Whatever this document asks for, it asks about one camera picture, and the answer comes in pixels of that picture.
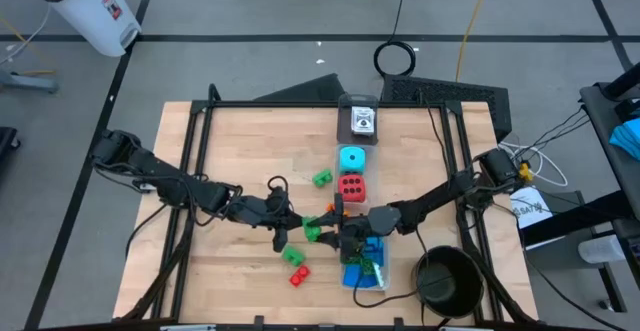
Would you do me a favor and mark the green two-stud toy block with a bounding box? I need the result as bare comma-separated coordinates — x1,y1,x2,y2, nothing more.
311,168,334,189
281,245,307,268
301,215,322,243

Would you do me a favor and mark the large blue toy block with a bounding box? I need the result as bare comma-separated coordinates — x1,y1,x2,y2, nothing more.
363,236,386,266

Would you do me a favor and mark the white playing card box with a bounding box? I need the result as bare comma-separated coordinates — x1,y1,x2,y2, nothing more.
350,105,377,138

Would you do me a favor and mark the yellow floor cable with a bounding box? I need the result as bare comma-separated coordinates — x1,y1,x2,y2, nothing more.
454,0,494,83

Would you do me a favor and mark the white pedal trash bin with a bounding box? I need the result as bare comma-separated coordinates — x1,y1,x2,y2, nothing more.
23,0,143,58

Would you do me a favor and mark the white paper label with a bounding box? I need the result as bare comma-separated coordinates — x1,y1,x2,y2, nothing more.
509,185,554,230

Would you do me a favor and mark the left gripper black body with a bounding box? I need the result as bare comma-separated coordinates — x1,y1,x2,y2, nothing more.
238,190,302,254

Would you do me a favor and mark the black metal table frame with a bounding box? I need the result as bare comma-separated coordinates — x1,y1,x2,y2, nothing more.
117,83,541,325

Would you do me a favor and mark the stack of blue cloths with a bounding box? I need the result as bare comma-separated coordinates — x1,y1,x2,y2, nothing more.
608,117,640,163

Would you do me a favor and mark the smoky dark plastic bin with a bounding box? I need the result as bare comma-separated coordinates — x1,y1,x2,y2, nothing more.
336,93,380,147

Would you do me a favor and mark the loose black cable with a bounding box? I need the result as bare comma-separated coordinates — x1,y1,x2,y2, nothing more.
351,228,429,309

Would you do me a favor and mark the cyan foam die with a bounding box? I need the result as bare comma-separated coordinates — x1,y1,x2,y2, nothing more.
339,146,367,175

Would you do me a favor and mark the red foam die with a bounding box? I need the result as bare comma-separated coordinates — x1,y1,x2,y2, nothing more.
337,173,367,204

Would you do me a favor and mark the white cable bundle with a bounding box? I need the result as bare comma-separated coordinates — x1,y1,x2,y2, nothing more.
497,140,570,188

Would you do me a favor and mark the grey stand foot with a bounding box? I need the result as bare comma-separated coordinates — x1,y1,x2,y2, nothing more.
0,69,60,95

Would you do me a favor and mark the grey equipment cart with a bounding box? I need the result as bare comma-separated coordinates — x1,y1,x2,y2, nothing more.
578,60,640,207

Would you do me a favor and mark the green two-by-four brick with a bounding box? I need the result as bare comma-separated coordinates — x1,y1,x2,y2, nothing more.
347,254,376,276

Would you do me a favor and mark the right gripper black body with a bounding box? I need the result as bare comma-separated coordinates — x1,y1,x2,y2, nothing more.
333,194,372,265

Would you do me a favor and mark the black equipment stand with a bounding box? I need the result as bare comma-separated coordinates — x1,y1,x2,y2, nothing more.
518,189,640,322

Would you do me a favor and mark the black coiled floor cable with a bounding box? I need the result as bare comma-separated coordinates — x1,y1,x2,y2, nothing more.
372,0,417,78

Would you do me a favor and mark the red two-stud toy block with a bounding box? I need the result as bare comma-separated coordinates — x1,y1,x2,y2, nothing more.
288,264,312,288

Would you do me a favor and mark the black wedge panel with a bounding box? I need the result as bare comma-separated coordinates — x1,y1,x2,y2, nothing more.
253,73,351,103

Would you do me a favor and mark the black pumpkin-face bucket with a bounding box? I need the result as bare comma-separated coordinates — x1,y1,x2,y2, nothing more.
411,244,485,319

